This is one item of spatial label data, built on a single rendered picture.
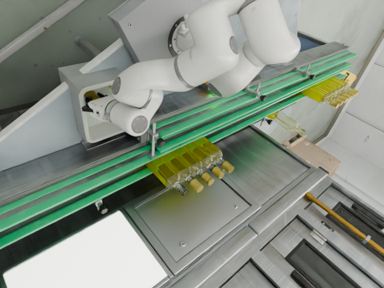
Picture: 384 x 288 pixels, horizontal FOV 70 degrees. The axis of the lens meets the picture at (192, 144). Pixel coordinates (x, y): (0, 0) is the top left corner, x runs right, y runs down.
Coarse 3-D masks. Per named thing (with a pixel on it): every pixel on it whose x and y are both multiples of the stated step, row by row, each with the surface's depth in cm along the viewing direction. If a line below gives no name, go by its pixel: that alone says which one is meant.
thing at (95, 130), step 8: (88, 88) 85; (96, 88) 86; (104, 88) 97; (80, 96) 84; (80, 104) 87; (88, 112) 98; (88, 120) 100; (96, 120) 102; (88, 128) 102; (96, 128) 102; (104, 128) 103; (112, 128) 104; (88, 136) 95; (96, 136) 100; (104, 136) 100
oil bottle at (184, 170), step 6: (162, 156) 111; (168, 156) 110; (174, 156) 111; (174, 162) 108; (180, 162) 109; (174, 168) 107; (180, 168) 106; (186, 168) 107; (180, 174) 105; (186, 174) 105
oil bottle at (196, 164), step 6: (174, 150) 114; (180, 150) 114; (186, 150) 115; (180, 156) 112; (186, 156) 112; (192, 156) 112; (186, 162) 110; (192, 162) 110; (198, 162) 110; (192, 168) 108; (198, 168) 109; (192, 174) 110
